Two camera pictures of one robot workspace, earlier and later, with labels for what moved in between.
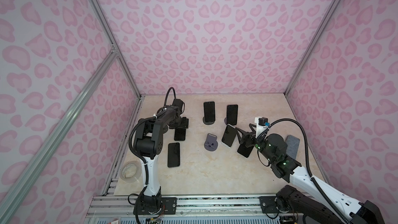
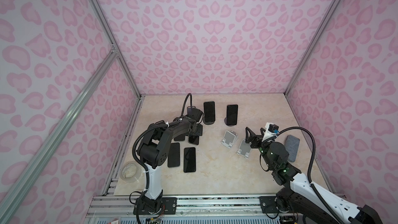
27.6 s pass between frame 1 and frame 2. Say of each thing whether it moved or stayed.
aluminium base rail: stayed
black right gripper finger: moved
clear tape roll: stayed
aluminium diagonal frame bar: stayed
